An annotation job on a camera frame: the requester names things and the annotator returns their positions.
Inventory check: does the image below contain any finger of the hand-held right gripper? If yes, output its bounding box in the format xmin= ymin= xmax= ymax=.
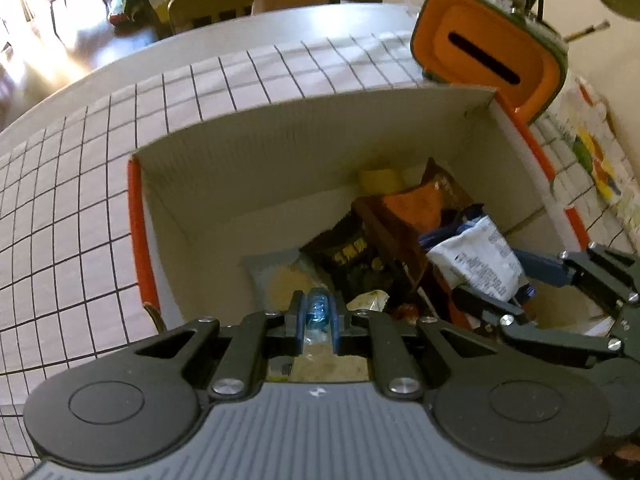
xmin=451 ymin=285 xmax=632 ymax=367
xmin=514 ymin=242 xmax=640 ymax=312

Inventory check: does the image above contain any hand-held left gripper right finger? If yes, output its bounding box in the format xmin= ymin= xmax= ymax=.
xmin=327 ymin=291 xmax=503 ymax=402

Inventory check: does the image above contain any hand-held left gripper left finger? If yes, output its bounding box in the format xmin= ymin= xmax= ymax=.
xmin=131 ymin=290 xmax=308 ymax=402

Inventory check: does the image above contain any clear blue candy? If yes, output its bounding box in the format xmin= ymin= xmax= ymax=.
xmin=305 ymin=289 xmax=331 ymax=347

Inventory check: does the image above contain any pale yellow snack packet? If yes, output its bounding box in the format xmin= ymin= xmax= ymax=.
xmin=346 ymin=290 xmax=392 ymax=312

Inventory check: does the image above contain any pale translucent snack packet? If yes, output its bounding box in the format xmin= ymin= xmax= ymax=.
xmin=242 ymin=249 xmax=371 ymax=382

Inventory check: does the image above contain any white blue snack packet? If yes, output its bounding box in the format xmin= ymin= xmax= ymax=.
xmin=419 ymin=203 xmax=537 ymax=307

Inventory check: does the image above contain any black snack packet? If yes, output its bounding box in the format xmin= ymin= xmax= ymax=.
xmin=299 ymin=212 xmax=401 ymax=307

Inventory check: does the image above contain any brown silver snack packet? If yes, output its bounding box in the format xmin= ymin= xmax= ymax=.
xmin=351 ymin=197 xmax=452 ymax=321

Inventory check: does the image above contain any brown printed snack packet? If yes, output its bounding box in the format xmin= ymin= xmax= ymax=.
xmin=419 ymin=157 xmax=472 ymax=212

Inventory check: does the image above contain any orange snack packet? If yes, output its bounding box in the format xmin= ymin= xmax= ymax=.
xmin=380 ymin=182 xmax=447 ymax=234

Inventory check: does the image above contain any yellow candy packet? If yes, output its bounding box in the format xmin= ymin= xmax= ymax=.
xmin=358 ymin=169 xmax=407 ymax=194

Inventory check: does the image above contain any orange cardboard box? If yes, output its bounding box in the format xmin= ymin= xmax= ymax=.
xmin=126 ymin=85 xmax=623 ymax=383

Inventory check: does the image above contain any colourful printed paper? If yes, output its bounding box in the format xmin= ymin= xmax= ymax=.
xmin=550 ymin=75 xmax=640 ymax=257

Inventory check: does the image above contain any checkered tablecloth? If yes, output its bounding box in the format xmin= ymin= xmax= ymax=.
xmin=0 ymin=30 xmax=640 ymax=461

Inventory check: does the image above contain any orange green tissue box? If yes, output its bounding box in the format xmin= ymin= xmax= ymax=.
xmin=410 ymin=0 xmax=569 ymax=127

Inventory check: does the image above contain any coffee table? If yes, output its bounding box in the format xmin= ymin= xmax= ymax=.
xmin=42 ymin=0 xmax=109 ymax=42

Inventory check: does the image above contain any wooden handle paintbrush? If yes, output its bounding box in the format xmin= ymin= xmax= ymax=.
xmin=563 ymin=20 xmax=611 ymax=42

